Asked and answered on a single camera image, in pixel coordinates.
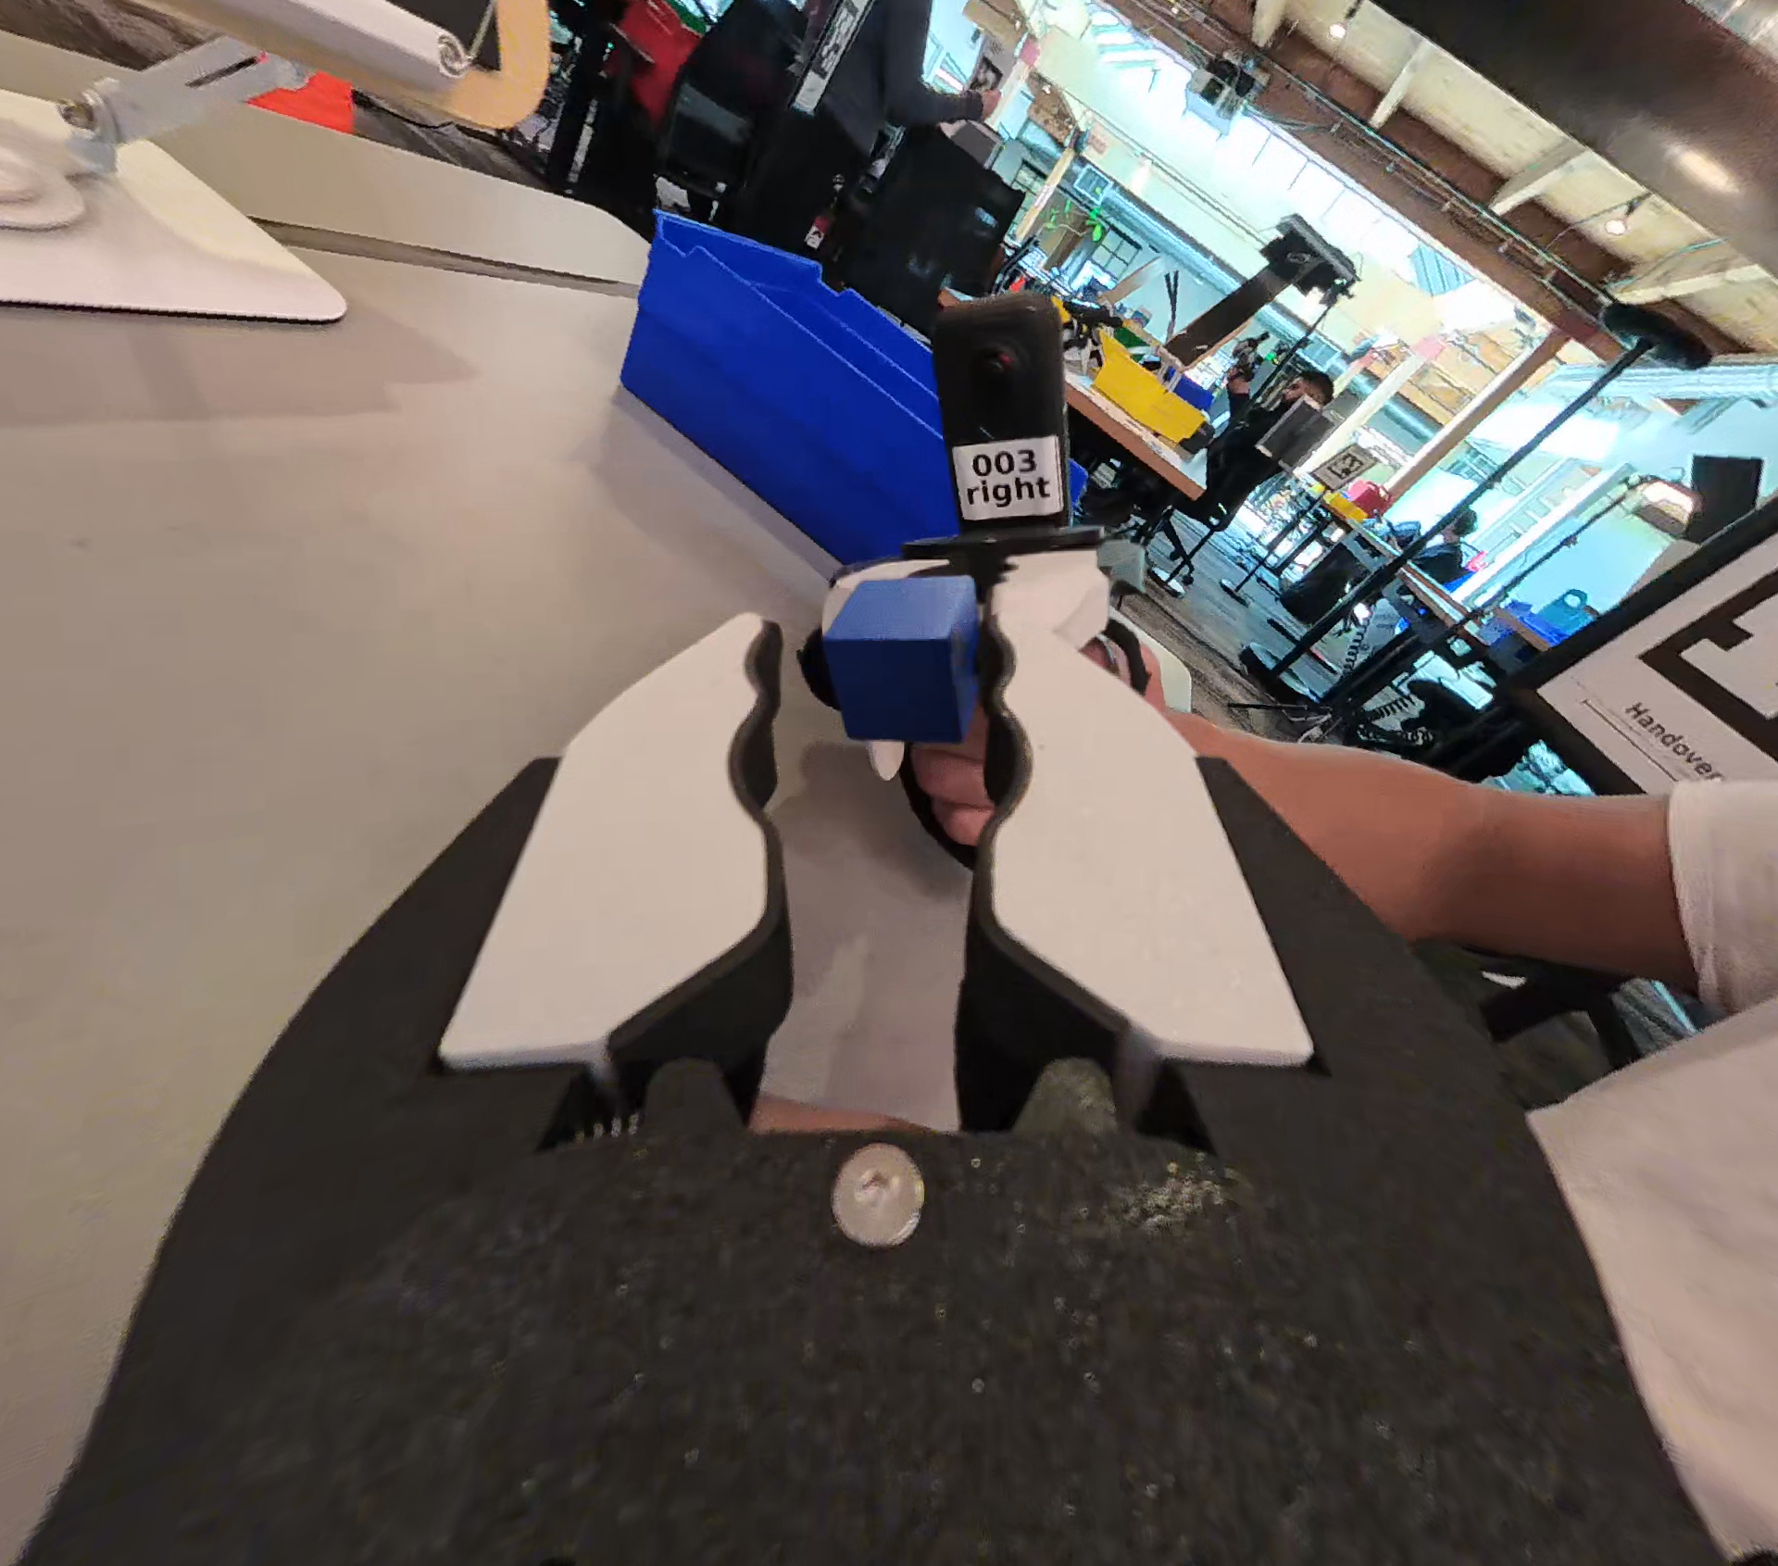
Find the person's right forearm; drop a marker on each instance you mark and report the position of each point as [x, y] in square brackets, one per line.
[1436, 843]

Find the blue plastic bin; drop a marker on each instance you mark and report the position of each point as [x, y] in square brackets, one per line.
[793, 397]

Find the blue cube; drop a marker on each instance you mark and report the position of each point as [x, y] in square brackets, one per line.
[897, 667]

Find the black floor lamp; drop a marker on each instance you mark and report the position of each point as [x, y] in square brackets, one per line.
[1652, 337]

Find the person's right hand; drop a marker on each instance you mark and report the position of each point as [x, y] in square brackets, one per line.
[958, 785]

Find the yellow bin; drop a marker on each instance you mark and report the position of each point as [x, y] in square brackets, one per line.
[1145, 390]

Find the red bin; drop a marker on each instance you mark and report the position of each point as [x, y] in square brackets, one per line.
[658, 47]

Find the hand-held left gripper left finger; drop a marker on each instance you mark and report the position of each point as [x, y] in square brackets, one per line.
[628, 887]

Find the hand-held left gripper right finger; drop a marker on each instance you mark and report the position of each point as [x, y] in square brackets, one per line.
[1130, 887]

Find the framed black-white marker sign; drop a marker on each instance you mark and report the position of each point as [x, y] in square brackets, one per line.
[1666, 687]

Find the orange traffic cone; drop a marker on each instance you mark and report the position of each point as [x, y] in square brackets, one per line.
[307, 102]

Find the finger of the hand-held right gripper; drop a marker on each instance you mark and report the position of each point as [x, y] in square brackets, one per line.
[885, 575]
[1062, 599]

